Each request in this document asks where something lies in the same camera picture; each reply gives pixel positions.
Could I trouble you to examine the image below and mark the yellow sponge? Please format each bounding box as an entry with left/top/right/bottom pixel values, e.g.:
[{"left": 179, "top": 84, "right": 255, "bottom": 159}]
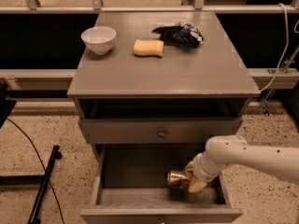
[{"left": 134, "top": 39, "right": 164, "bottom": 57}]

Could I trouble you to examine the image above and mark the grey wooden drawer cabinet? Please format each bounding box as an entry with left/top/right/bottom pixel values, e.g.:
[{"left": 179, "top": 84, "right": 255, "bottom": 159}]
[{"left": 66, "top": 11, "right": 261, "bottom": 224}]

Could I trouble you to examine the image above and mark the black equipment at left edge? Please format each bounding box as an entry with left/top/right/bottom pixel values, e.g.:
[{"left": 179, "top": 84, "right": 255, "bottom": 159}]
[{"left": 0, "top": 82, "right": 16, "bottom": 128}]

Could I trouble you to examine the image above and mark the open grey middle drawer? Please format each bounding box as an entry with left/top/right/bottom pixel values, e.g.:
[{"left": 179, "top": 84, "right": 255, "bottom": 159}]
[{"left": 80, "top": 143, "right": 242, "bottom": 224}]

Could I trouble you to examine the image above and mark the metal guard railing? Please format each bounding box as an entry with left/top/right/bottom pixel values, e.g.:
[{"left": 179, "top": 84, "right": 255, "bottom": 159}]
[{"left": 0, "top": 0, "right": 299, "bottom": 15}]

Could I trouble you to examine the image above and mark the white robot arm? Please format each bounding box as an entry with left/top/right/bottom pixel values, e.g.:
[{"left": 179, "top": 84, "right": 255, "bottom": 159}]
[{"left": 185, "top": 135, "right": 299, "bottom": 192}]

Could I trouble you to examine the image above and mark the white cable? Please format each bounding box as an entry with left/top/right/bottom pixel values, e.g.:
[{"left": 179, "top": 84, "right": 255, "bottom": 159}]
[{"left": 260, "top": 2, "right": 291, "bottom": 92}]

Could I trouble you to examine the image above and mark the black metal stand leg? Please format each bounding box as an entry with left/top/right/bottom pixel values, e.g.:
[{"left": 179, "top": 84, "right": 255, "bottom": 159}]
[{"left": 0, "top": 146, "right": 62, "bottom": 224}]

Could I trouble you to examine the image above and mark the black cable on floor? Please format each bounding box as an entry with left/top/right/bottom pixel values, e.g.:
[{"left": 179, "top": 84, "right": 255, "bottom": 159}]
[{"left": 5, "top": 117, "right": 65, "bottom": 224}]

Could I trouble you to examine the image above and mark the white ceramic bowl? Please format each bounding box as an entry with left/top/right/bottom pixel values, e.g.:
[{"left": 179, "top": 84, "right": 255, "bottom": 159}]
[{"left": 81, "top": 26, "right": 117, "bottom": 55}]

